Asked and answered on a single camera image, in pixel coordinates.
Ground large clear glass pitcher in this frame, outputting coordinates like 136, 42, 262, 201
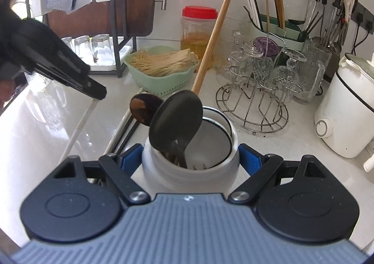
216, 29, 255, 83

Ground white chopstick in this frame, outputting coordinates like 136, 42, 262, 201
104, 109, 134, 155
57, 97, 98, 165

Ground black wall outlet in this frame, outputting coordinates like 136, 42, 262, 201
349, 0, 374, 33

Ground purple cup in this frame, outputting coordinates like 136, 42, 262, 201
254, 37, 277, 57

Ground metal wire cup rack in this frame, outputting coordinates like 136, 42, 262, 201
216, 33, 290, 134

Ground green plastic basket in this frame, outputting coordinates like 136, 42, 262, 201
123, 45, 200, 97

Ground dried noodles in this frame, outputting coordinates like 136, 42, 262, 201
129, 49, 199, 77

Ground metal spoon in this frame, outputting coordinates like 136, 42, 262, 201
130, 92, 164, 127

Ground stemmed cut glass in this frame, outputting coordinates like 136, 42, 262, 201
226, 41, 264, 84
268, 48, 308, 104

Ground bundle of standing chopsticks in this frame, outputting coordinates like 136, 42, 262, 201
242, 0, 287, 30

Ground ribbed glass pitcher with handle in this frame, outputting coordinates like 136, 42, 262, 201
292, 37, 334, 105

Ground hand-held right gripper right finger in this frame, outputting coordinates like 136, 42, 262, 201
228, 143, 325, 204

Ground green chopstick holder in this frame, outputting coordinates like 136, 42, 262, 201
248, 14, 312, 51

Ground glass tumbler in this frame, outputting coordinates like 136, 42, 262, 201
61, 36, 76, 50
91, 34, 113, 66
74, 35, 92, 58

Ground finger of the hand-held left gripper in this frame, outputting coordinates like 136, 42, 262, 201
28, 48, 107, 100

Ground black chopstick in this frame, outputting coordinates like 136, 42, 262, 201
117, 121, 141, 156
112, 120, 138, 155

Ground black metal dish rack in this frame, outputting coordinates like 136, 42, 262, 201
25, 0, 138, 78

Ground long bamboo chopstick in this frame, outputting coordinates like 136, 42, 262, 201
191, 0, 237, 95

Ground white ceramic jar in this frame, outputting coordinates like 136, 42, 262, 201
142, 106, 241, 194

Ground white electric cooker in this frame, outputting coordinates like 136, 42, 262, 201
315, 53, 374, 172

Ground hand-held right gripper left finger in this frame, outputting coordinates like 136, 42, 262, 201
54, 143, 151, 205

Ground plastic jar red lid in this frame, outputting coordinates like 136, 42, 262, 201
180, 6, 218, 68

